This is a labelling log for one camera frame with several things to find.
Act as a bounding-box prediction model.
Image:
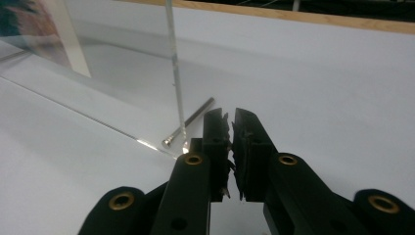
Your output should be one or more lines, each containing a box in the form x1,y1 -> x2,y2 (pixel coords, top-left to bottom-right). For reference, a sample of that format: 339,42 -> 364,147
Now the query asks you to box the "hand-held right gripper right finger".
231,107 -> 370,235

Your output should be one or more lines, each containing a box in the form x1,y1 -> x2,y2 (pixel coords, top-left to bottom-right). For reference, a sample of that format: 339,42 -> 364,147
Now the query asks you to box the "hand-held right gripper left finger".
150,107 -> 234,235

